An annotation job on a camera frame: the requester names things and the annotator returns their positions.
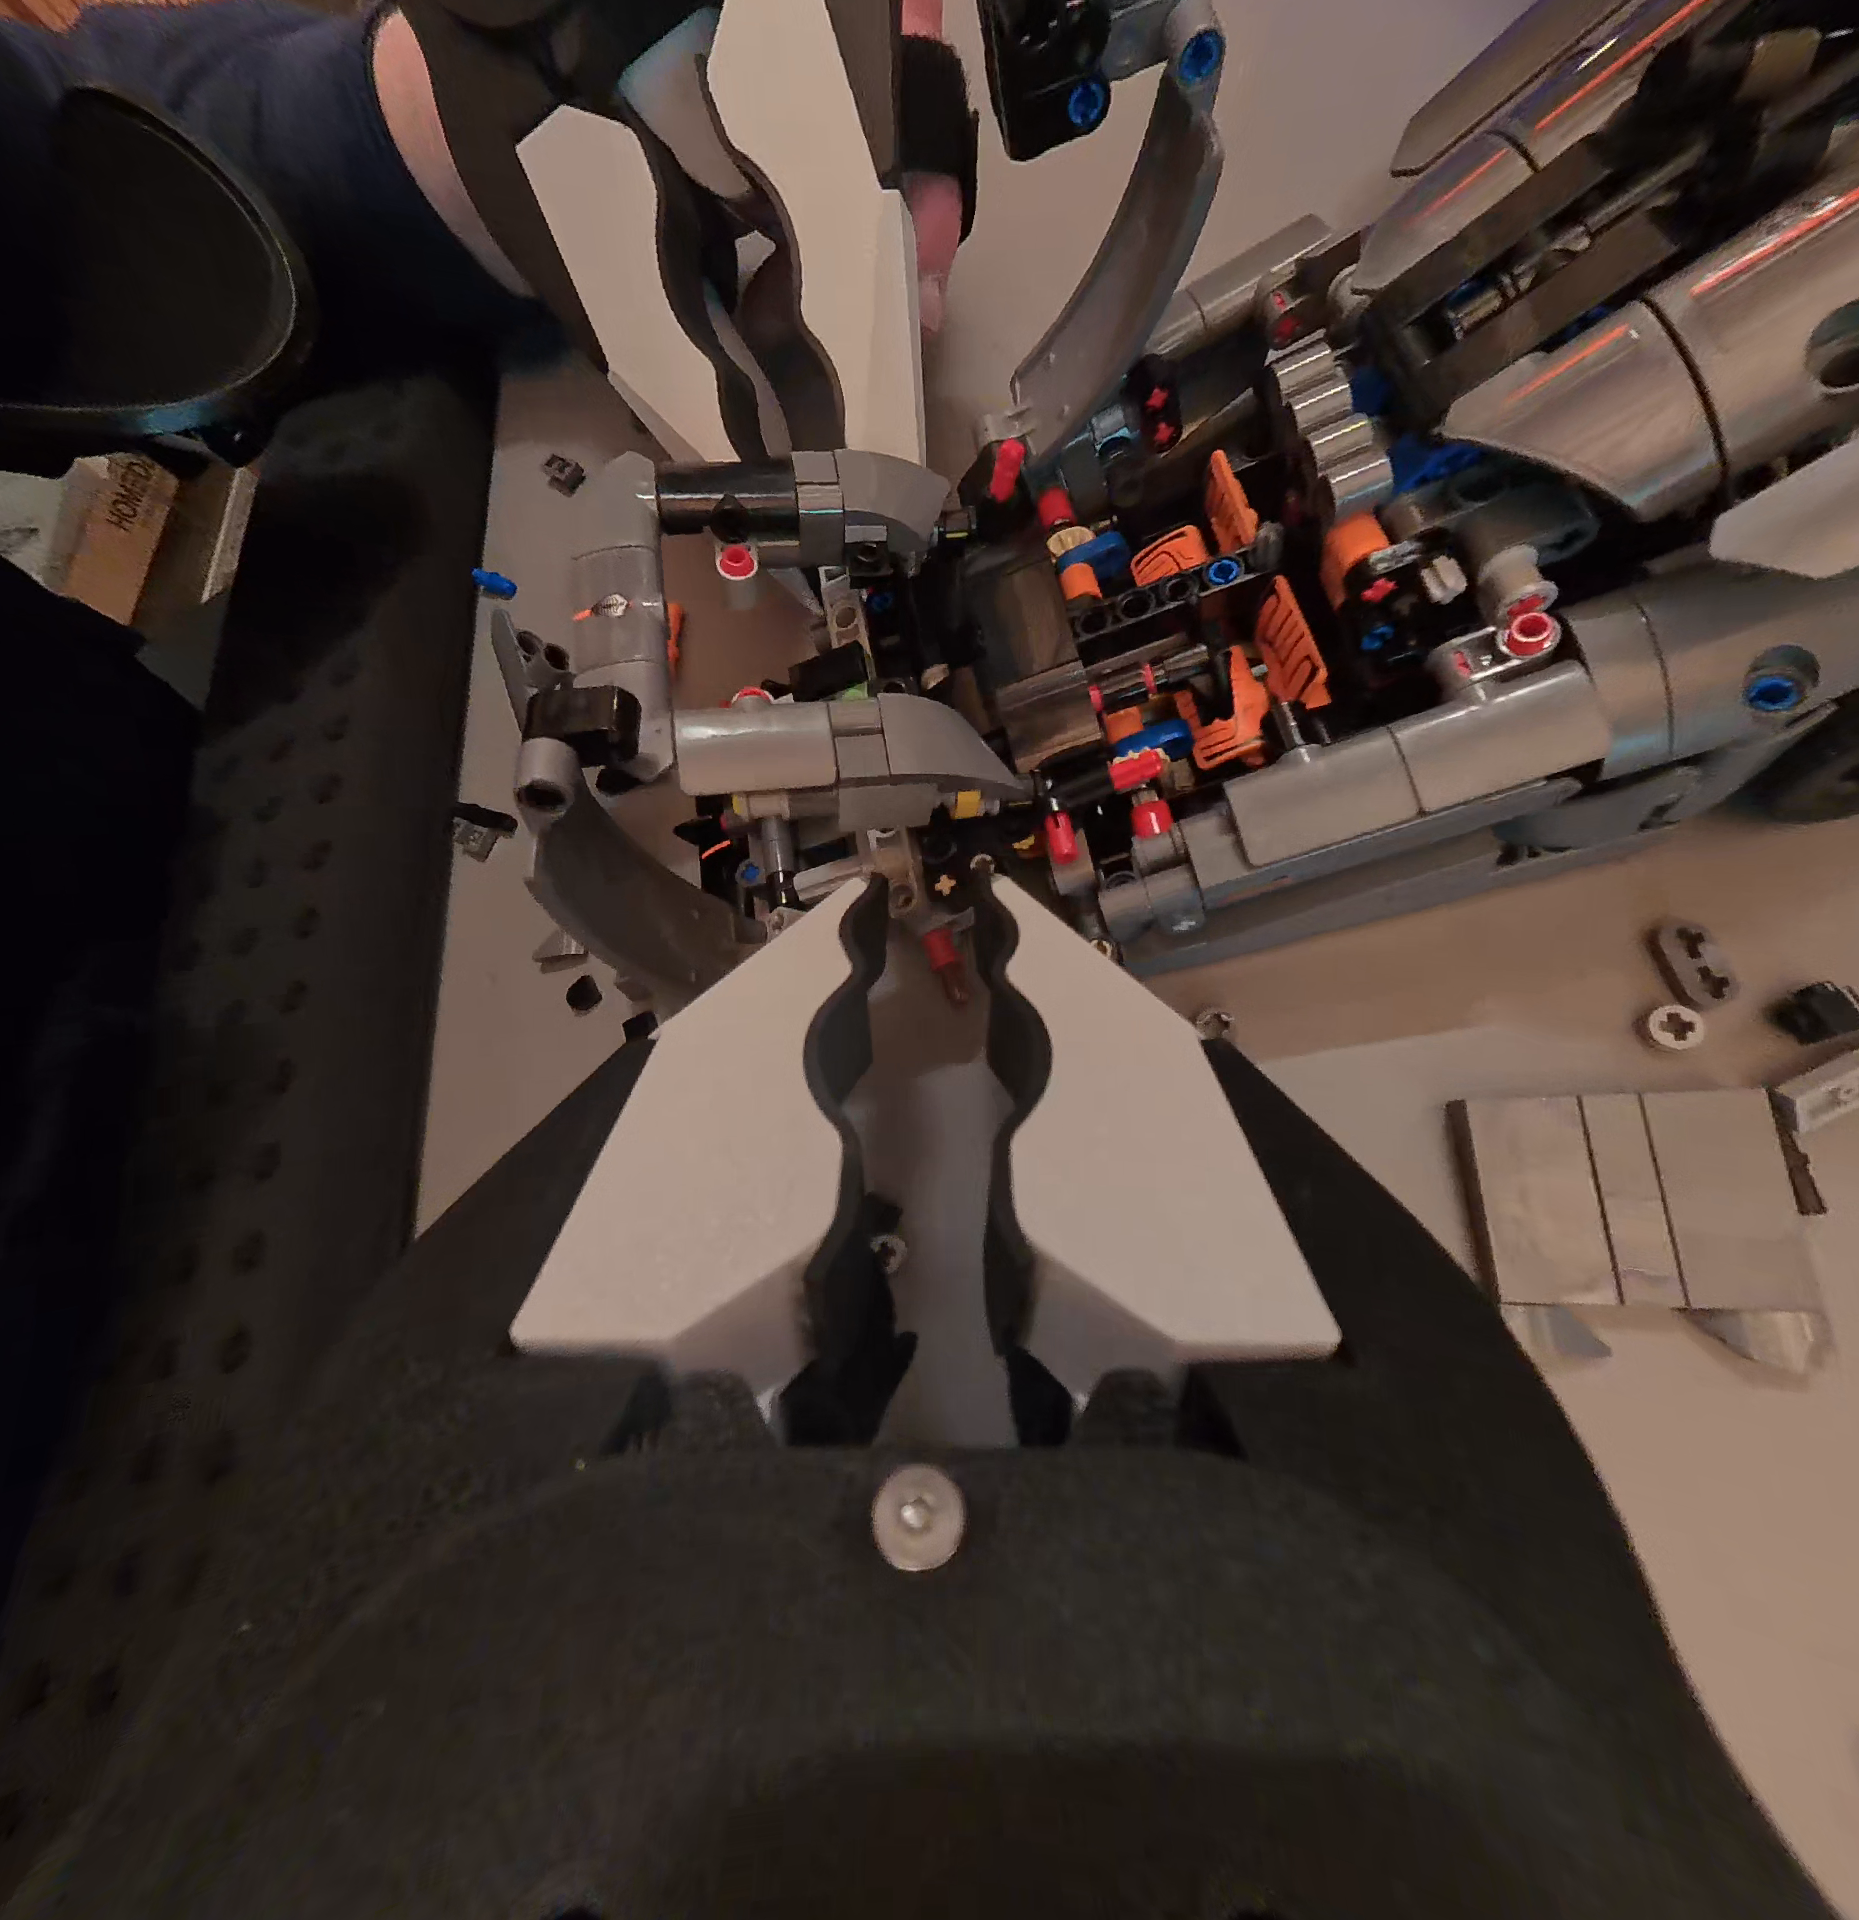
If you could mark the grey lego panel strip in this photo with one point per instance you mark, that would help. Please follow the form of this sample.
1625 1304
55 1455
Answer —
528 659

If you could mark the black lego block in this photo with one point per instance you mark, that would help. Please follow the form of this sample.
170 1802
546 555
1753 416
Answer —
1822 1013

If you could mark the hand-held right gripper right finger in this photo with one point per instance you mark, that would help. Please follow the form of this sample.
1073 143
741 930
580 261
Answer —
1170 1199

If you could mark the grey lego cross-hole beam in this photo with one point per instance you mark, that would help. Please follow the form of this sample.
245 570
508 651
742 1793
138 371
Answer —
1693 964

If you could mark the cardboard box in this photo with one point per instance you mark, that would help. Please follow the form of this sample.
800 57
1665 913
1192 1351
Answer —
149 533

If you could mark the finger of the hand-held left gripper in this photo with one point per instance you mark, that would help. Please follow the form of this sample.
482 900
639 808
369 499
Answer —
856 300
614 256

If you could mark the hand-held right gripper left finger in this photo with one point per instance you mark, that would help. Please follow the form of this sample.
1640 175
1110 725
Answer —
661 1199

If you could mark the grey lego car model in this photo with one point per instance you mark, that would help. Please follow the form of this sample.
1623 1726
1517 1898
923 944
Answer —
1395 675

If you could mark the small dark grey lego piece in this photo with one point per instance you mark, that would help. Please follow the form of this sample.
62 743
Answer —
565 475

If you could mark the grey lego slope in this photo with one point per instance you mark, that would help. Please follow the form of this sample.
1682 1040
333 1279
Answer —
561 947

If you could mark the dark perforated panel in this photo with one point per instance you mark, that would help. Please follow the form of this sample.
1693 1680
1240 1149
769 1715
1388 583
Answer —
316 900

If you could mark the orange lego pin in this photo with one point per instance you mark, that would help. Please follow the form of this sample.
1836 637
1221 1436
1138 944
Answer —
673 633

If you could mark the person's left forearm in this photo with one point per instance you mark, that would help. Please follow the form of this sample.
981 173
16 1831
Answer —
343 121

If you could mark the person's dark blue clothing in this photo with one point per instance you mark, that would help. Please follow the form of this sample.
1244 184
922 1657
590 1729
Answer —
58 977

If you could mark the grey lego tile panel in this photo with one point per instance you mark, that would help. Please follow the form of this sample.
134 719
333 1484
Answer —
1634 1199

